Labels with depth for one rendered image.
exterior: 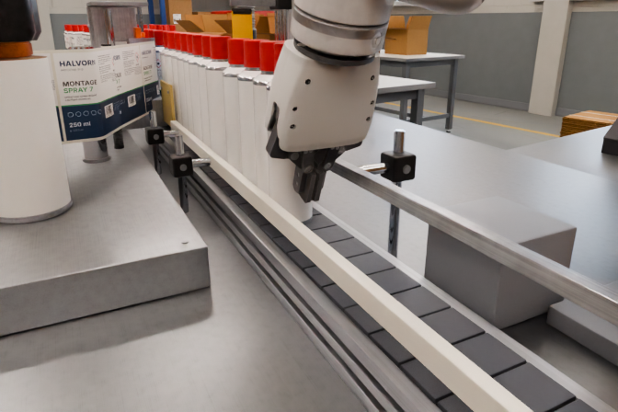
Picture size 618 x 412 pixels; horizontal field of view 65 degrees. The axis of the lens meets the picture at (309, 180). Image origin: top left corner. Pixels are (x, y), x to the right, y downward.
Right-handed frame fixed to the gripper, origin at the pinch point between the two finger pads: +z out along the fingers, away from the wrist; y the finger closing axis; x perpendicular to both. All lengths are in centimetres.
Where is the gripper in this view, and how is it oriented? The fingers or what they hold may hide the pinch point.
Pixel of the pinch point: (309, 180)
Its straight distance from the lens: 52.6
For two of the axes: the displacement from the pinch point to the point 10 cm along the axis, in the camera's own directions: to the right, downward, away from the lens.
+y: -8.9, 1.4, -4.3
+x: 4.2, 5.9, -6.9
